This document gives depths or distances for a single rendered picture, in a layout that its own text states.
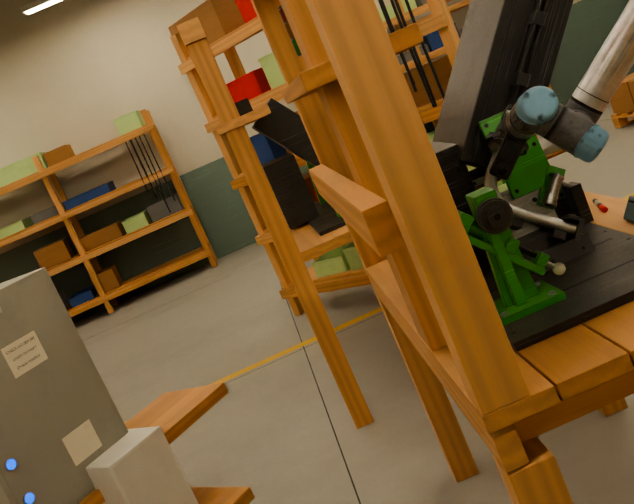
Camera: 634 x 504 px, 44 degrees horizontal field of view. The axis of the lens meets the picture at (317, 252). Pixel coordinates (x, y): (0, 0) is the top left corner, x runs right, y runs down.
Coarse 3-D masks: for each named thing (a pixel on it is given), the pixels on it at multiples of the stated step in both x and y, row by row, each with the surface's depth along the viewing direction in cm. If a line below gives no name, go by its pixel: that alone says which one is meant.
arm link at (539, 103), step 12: (528, 96) 154; (540, 96) 154; (552, 96) 154; (516, 108) 158; (528, 108) 154; (540, 108) 154; (552, 108) 153; (516, 120) 160; (528, 120) 155; (540, 120) 154; (552, 120) 155; (528, 132) 162; (540, 132) 158
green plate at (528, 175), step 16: (480, 128) 193; (496, 128) 192; (528, 144) 191; (528, 160) 191; (544, 160) 191; (512, 176) 191; (528, 176) 191; (544, 176) 190; (512, 192) 190; (528, 192) 190
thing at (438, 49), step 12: (408, 0) 1006; (420, 0) 1005; (408, 12) 1002; (420, 12) 999; (384, 24) 996; (396, 24) 998; (432, 36) 1016; (420, 48) 1012; (432, 48) 1019; (444, 48) 1009; (408, 60) 1014; (420, 60) 1008; (432, 132) 1074
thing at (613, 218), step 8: (584, 192) 239; (592, 200) 226; (600, 200) 223; (608, 200) 220; (616, 200) 216; (624, 200) 213; (592, 208) 219; (608, 208) 212; (616, 208) 209; (624, 208) 206; (600, 216) 208; (608, 216) 205; (616, 216) 202; (600, 224) 202; (608, 224) 199; (616, 224) 196; (624, 224) 194; (632, 224) 191; (624, 232) 188; (632, 232) 185
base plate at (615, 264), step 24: (600, 240) 190; (624, 240) 182; (576, 264) 180; (600, 264) 174; (624, 264) 168; (576, 288) 166; (600, 288) 161; (624, 288) 156; (552, 312) 159; (576, 312) 154; (600, 312) 153; (528, 336) 153
